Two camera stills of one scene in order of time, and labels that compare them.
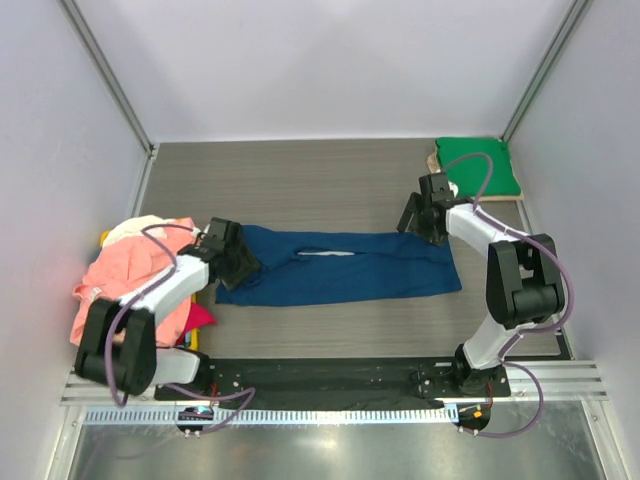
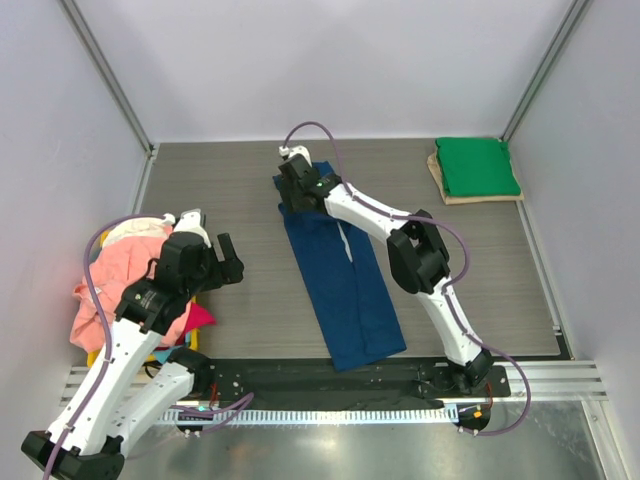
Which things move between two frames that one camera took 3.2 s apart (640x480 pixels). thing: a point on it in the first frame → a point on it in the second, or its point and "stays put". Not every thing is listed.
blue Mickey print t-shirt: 302,267 → 344,270
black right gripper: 410,210 → 289,196
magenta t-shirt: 197,317 stays put
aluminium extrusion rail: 561,381 stays put
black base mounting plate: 342,380 stays put
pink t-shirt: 124,266 stays put
